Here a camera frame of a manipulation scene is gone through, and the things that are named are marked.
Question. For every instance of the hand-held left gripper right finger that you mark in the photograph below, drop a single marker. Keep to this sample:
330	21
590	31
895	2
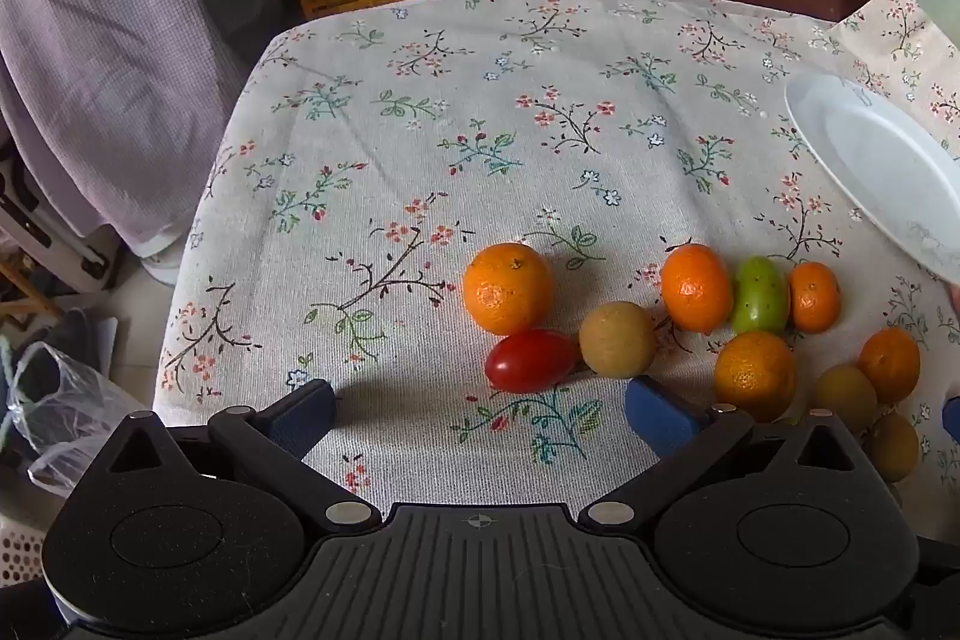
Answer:
660	416

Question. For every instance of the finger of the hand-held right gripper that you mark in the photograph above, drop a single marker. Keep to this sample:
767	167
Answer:
953	419

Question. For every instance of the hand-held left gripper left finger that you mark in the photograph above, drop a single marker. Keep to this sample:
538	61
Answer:
304	413

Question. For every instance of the large tan longan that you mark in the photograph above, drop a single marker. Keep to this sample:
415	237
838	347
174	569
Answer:
617	340

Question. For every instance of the oval red cherry tomato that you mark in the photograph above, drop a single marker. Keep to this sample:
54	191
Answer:
531	360

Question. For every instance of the small orange tangerine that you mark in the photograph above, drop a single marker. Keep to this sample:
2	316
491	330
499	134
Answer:
814	297

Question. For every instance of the large orange tangerine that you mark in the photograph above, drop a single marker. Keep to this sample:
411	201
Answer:
508	287

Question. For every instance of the white oval plate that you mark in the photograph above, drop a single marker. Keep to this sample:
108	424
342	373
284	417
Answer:
870	160

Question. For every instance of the clear plastic bag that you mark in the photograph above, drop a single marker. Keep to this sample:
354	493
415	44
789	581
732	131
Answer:
67	400

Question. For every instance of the floral tablecloth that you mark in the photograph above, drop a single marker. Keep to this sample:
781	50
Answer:
412	160

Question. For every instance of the white lattice basket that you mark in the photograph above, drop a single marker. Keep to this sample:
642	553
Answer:
19	550

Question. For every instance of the lilac cloth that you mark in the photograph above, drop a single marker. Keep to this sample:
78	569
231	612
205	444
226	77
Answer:
90	70

